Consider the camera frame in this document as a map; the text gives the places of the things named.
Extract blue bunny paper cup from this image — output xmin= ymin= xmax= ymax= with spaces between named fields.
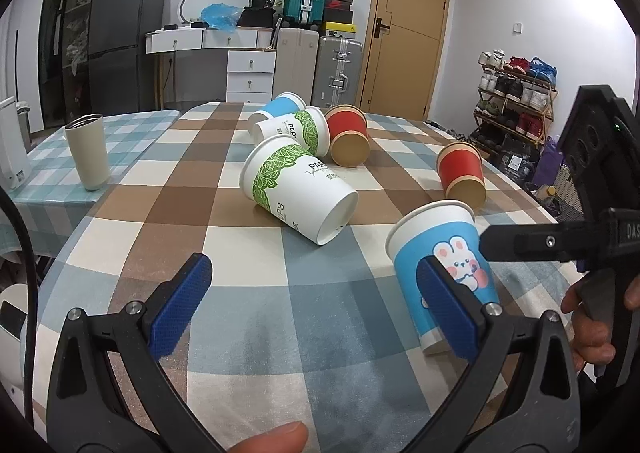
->
xmin=385 ymin=200 xmax=499 ymax=355

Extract right red paper cup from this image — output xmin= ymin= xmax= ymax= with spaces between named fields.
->
xmin=436 ymin=141 xmax=487 ymax=210

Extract red paper cup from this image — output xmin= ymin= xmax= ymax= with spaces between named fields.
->
xmin=326 ymin=104 xmax=370 ymax=167
xmin=436 ymin=141 xmax=487 ymax=210

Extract left red paper cup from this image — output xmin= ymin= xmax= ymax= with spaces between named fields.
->
xmin=326 ymin=104 xmax=370 ymax=167

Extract far green-leaf white paper cup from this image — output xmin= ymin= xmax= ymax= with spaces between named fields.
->
xmin=250 ymin=106 xmax=330 ymax=158

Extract green-leaf white paper cup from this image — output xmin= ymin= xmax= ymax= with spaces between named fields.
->
xmin=240 ymin=135 xmax=359 ymax=246
xmin=250 ymin=106 xmax=330 ymax=158

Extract near green-leaf white paper cup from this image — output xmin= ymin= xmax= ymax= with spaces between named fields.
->
xmin=240 ymin=135 xmax=359 ymax=246

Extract blue white paper cup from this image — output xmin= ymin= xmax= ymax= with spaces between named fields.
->
xmin=248 ymin=92 xmax=307 ymax=126

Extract right hand on trigger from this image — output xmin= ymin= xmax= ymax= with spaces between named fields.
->
xmin=561 ymin=274 xmax=616 ymax=372

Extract left hand thumb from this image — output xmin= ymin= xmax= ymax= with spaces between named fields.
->
xmin=228 ymin=421 xmax=309 ymax=453

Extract woven basket bag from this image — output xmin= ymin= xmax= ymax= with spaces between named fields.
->
xmin=553 ymin=164 xmax=585 ymax=221

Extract purple bag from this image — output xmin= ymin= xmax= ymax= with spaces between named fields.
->
xmin=532 ymin=136 xmax=564 ymax=188

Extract wooden shoe rack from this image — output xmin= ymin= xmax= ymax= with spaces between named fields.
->
xmin=469 ymin=49 xmax=558 ymax=162

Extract wooden door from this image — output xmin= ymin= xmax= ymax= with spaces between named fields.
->
xmin=357 ymin=0 xmax=449 ymax=121

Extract checkered tablecloth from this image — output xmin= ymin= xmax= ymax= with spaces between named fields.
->
xmin=0 ymin=101 xmax=591 ymax=453

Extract white appliance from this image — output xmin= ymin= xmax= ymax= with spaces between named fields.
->
xmin=0 ymin=97 xmax=32 ymax=191

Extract silver aluminium suitcase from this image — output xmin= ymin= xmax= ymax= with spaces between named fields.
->
xmin=311 ymin=36 xmax=363 ymax=108

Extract beige steel tumbler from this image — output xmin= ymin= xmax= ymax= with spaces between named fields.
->
xmin=64 ymin=113 xmax=111 ymax=191

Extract stacked shoe boxes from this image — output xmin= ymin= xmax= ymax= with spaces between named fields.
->
xmin=323 ymin=0 xmax=357 ymax=39

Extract beige suitcase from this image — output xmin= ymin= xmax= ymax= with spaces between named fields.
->
xmin=272 ymin=28 xmax=320 ymax=104

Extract white drawer cabinet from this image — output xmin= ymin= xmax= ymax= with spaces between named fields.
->
xmin=145 ymin=26 xmax=277 ymax=103

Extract black bag on cabinet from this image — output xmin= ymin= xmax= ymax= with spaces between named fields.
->
xmin=238 ymin=0 xmax=276 ymax=28

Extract blue plastic bag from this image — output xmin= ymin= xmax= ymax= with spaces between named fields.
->
xmin=200 ymin=2 xmax=243 ymax=32

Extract black refrigerator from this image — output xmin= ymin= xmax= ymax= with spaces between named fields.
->
xmin=88 ymin=0 xmax=165 ymax=116

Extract black cable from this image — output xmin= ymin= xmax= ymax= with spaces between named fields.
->
xmin=0 ymin=184 xmax=42 ymax=429

